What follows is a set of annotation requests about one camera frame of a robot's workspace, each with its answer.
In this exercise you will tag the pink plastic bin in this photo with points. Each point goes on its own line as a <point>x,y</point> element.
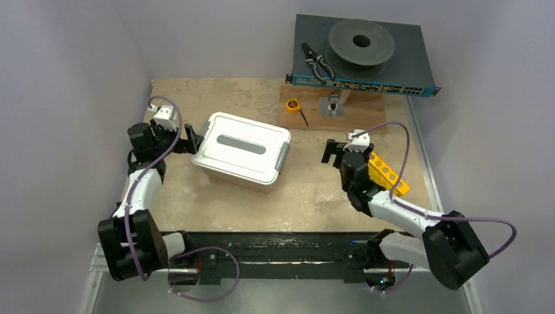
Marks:
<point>243,184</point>

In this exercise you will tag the small camera on metal bracket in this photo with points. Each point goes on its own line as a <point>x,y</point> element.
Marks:
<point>331,105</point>

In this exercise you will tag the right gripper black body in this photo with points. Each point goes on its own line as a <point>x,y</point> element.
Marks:
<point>337,152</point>

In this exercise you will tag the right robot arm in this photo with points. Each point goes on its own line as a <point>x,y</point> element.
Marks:
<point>446,245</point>

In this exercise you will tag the dark blue network switch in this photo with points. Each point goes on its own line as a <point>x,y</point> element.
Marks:
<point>408,71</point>

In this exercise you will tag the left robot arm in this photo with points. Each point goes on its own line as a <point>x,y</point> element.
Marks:
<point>131,241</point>

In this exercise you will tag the yellow tape measure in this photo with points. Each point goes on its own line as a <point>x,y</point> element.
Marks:
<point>293,106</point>

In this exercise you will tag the white rectangular tray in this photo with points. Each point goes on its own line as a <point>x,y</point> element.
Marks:
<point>240,147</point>

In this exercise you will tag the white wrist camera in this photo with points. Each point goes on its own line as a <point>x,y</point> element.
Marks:
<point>165,117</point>
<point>357,143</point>

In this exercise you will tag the wooden board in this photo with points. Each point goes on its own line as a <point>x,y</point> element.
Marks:
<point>362,109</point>

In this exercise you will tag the yellow test tube rack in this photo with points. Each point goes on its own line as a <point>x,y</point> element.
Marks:
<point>384,176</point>

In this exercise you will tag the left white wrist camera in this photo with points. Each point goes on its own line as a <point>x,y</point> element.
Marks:
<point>165,117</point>

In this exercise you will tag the black handled pliers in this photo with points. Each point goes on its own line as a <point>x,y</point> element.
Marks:
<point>316,61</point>

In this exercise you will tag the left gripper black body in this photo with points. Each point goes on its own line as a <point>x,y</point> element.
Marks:
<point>165,139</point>

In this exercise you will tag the dark grey filament spool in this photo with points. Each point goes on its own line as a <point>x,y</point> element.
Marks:
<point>359,49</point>

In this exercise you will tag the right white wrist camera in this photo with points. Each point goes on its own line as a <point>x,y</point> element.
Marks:
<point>357,143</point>

